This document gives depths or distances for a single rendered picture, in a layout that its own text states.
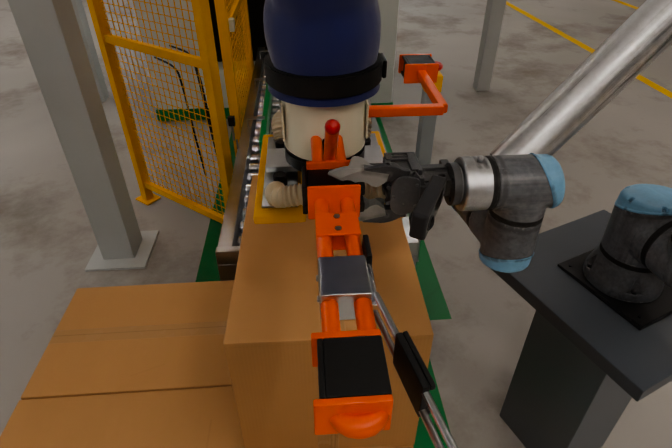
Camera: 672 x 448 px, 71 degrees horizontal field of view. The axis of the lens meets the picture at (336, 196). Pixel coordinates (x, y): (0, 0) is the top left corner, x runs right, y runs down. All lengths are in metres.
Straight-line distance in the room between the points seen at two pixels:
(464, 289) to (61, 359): 1.70
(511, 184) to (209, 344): 1.00
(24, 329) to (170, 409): 1.31
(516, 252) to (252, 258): 0.57
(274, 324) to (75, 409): 0.68
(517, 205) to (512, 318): 1.57
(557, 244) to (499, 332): 0.81
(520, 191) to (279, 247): 0.57
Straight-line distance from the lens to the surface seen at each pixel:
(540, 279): 1.43
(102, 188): 2.46
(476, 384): 2.09
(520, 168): 0.80
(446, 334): 2.21
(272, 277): 1.05
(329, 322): 0.54
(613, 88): 0.99
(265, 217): 0.90
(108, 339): 1.59
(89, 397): 1.48
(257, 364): 0.99
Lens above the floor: 1.67
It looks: 34 degrees down
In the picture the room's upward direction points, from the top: straight up
